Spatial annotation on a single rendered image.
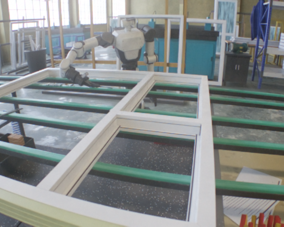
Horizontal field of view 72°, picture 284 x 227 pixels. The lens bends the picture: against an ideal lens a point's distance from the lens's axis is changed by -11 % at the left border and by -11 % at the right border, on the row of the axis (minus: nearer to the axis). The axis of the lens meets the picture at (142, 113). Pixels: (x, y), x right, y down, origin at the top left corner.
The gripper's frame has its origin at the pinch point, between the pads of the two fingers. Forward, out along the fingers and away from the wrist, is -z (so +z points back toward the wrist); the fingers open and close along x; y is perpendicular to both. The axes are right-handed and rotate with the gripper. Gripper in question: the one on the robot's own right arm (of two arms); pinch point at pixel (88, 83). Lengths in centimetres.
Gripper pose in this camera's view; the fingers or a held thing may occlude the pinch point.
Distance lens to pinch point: 168.8
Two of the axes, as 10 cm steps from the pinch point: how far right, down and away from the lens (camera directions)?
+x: 2.3, -3.9, 8.9
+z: -8.8, -4.8, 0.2
